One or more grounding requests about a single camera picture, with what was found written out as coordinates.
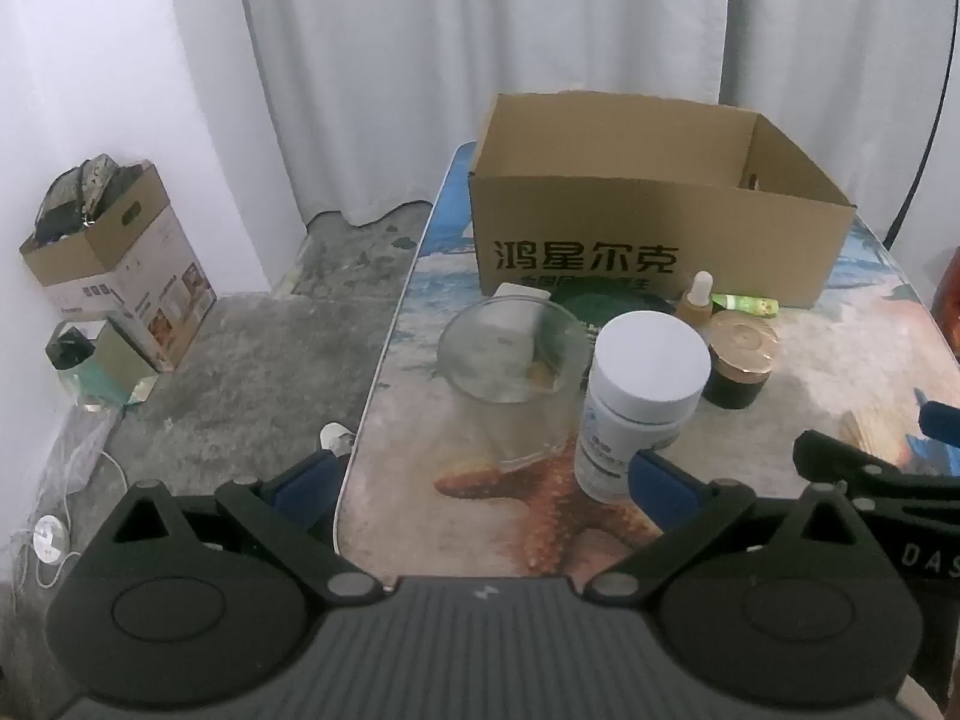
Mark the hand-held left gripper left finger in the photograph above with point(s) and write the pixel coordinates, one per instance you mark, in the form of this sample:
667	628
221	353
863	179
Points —
307	476

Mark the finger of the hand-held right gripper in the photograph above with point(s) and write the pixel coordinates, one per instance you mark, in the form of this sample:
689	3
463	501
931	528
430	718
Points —
832	459
941	420

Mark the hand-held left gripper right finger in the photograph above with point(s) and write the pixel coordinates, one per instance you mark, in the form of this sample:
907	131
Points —
660	476

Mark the white pill bottle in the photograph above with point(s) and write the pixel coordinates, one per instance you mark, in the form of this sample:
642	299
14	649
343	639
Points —
645	360

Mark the dark jar with gold lid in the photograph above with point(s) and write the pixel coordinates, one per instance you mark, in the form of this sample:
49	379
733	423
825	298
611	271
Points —
739	341

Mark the small dropper bottle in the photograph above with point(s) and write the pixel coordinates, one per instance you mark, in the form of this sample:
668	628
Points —
694	307

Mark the green tube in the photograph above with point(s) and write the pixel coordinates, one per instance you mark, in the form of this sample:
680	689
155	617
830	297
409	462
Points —
750	305

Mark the clear glass bowl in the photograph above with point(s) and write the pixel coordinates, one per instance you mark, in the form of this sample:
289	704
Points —
487	360

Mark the white card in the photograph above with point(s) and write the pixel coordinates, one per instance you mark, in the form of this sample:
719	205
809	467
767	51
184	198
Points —
517	290

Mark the large brown cardboard box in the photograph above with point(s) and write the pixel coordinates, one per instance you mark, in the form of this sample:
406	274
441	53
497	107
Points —
600	217

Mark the white plug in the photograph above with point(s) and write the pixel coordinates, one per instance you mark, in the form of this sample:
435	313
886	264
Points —
334	436

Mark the red mesh bag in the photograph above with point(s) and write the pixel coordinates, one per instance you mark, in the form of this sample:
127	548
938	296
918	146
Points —
951	300

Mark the printed cardboard box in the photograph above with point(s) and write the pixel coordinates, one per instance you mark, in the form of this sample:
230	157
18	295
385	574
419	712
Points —
150	277

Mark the round white adapter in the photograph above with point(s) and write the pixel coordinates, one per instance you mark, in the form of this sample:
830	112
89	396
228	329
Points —
49	540

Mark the dark crumpled bags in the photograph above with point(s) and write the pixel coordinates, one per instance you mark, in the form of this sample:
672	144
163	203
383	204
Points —
75	195

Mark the white curtain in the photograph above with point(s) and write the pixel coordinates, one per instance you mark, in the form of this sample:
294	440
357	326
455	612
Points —
450	30

